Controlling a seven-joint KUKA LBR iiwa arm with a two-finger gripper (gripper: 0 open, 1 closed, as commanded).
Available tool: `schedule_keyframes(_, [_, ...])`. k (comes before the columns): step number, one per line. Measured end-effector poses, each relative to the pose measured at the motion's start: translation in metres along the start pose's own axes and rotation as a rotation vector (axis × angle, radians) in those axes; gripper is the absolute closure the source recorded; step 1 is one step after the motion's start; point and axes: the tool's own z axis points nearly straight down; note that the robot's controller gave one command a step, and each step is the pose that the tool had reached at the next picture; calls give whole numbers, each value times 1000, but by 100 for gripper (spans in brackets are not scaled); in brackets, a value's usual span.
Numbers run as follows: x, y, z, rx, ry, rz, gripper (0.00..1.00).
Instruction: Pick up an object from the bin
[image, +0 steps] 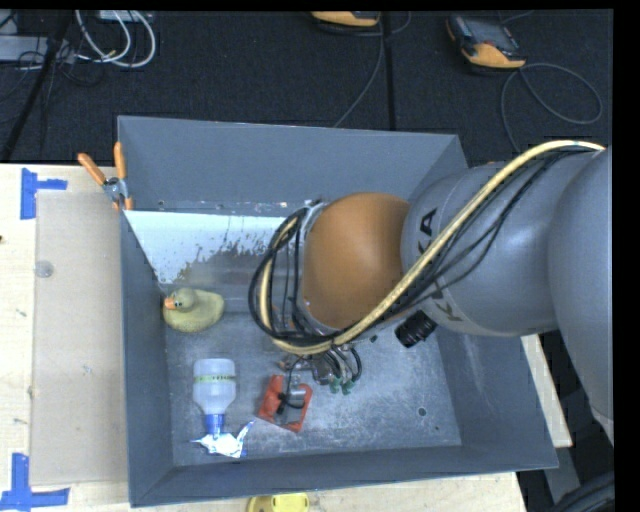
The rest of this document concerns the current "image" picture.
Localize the clear plastic bottle blue cap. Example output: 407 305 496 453
191 357 238 439

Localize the yellow rubber duck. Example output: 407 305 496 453
161 286 227 335

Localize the black cylinder on white bracket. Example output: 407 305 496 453
393 308 440 350

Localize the pale wood flat board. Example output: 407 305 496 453
28 191 130 489

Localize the grey metal bin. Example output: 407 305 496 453
115 115 561 509

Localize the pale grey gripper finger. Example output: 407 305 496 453
285 372 308 410

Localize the red-orange flat block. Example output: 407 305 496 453
257 374 314 435

